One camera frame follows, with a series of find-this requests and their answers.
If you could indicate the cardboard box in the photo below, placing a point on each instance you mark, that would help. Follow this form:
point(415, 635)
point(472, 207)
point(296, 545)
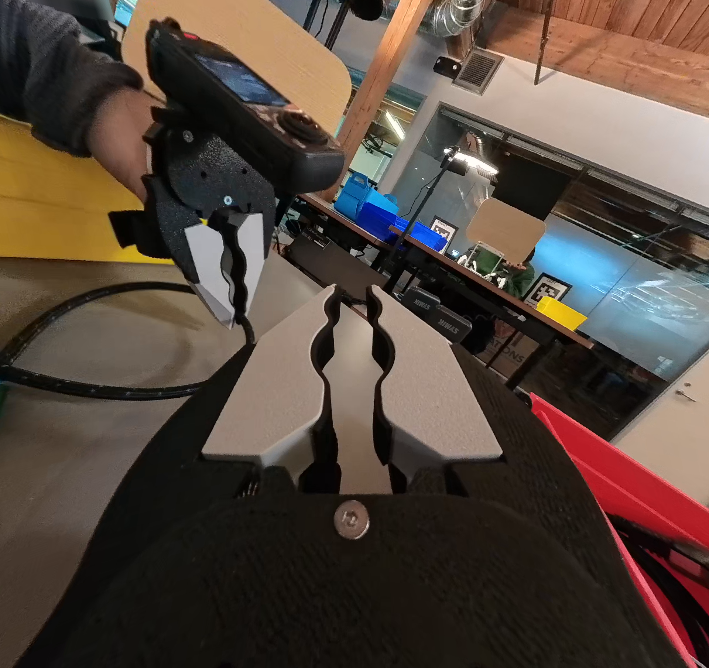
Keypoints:
point(507, 352)

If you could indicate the black tool case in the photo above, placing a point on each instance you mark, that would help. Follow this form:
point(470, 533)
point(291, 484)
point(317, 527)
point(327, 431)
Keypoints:
point(451, 324)
point(421, 299)

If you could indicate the glass partition wall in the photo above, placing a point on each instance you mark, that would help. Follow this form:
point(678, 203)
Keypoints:
point(609, 269)

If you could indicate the wooden post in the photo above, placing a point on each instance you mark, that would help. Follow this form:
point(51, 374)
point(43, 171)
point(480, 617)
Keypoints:
point(387, 53)

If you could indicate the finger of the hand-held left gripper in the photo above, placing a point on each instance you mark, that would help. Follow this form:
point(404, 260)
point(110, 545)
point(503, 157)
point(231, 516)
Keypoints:
point(256, 252)
point(205, 261)

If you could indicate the black tripod light stand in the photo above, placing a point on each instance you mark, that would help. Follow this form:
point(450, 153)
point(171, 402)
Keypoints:
point(458, 168)

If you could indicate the wall vent grille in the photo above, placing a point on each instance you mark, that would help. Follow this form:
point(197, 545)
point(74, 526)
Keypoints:
point(477, 71)

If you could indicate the small yellow plastic bin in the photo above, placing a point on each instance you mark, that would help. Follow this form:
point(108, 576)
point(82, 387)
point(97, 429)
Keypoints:
point(560, 312)

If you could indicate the white door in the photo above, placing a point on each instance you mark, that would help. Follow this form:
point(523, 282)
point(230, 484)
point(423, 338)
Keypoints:
point(676, 430)

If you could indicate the light wooden board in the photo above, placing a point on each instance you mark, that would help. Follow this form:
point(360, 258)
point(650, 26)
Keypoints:
point(249, 20)
point(507, 230)

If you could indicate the red plastic bin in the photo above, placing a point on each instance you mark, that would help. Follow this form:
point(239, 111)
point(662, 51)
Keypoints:
point(609, 474)

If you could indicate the black equipment box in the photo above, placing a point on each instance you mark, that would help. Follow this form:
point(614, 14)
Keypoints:
point(332, 261)

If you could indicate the person's left forearm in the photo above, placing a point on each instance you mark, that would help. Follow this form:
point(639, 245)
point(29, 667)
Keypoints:
point(44, 70)

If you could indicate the hanging metal rod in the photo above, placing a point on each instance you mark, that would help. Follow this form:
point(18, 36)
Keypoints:
point(545, 20)

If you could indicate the large yellow plastic bin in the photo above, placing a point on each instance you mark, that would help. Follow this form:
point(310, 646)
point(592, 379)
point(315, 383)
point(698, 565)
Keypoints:
point(50, 208)

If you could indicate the framed printed tag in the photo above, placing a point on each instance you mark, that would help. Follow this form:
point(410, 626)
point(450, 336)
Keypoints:
point(443, 231)
point(548, 290)

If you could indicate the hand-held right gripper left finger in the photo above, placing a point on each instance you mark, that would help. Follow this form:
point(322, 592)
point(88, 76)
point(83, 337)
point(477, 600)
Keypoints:
point(271, 396)

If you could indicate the person's left hand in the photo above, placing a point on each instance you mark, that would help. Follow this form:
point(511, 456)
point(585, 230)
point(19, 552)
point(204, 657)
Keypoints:
point(119, 142)

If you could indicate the blue plastic bin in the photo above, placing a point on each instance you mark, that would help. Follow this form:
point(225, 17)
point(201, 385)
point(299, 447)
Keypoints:
point(352, 194)
point(426, 235)
point(379, 219)

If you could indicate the green and white object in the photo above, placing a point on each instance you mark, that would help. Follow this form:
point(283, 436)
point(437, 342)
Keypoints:
point(498, 274)

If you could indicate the long brown table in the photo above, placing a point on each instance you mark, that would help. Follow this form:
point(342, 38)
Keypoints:
point(498, 290)

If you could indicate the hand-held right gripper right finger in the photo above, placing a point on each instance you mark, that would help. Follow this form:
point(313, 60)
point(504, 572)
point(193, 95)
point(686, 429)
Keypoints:
point(437, 402)

